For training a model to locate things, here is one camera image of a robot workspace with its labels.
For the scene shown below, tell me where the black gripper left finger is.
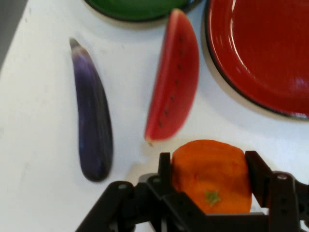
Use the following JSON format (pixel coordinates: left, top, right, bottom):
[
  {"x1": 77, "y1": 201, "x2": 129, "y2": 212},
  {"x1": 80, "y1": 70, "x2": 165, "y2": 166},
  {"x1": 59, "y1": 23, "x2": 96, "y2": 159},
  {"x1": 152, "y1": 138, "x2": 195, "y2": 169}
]
[{"x1": 74, "y1": 152, "x2": 206, "y2": 232}]

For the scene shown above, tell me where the orange toy persimmon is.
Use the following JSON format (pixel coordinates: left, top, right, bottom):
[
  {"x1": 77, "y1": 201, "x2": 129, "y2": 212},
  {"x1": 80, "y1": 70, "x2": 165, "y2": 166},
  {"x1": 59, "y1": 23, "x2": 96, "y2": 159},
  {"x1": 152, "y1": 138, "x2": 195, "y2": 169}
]
[{"x1": 170, "y1": 139, "x2": 253, "y2": 215}]

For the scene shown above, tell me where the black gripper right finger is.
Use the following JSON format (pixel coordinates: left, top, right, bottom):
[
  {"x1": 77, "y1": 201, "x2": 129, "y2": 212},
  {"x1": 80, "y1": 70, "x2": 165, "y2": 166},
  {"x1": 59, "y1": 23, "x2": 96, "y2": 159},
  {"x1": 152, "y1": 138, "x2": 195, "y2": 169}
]
[{"x1": 245, "y1": 150, "x2": 309, "y2": 232}]

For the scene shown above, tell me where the red toy watermelon slice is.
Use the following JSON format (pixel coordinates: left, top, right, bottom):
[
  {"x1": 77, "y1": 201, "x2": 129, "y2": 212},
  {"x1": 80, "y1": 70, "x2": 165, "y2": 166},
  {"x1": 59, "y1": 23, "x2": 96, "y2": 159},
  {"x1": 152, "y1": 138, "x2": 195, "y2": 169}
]
[{"x1": 144, "y1": 8, "x2": 201, "y2": 147}]

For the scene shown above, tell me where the purple toy eggplant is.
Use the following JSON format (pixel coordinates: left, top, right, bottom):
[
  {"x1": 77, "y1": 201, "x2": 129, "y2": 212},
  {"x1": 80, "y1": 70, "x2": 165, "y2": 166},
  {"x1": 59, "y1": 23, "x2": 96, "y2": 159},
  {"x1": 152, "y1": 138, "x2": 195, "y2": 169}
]
[{"x1": 69, "y1": 37, "x2": 114, "y2": 183}]

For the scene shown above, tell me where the red plate with black rim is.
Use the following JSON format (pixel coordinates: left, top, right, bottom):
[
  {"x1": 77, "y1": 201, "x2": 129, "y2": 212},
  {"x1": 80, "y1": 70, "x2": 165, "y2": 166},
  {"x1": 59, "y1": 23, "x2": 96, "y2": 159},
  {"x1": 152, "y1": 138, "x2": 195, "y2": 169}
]
[{"x1": 204, "y1": 0, "x2": 309, "y2": 121}]

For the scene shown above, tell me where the dark green plate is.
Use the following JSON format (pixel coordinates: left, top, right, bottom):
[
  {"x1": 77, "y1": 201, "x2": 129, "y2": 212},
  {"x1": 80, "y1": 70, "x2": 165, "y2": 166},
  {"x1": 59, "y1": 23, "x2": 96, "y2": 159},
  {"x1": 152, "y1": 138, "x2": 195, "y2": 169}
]
[{"x1": 83, "y1": 0, "x2": 204, "y2": 23}]

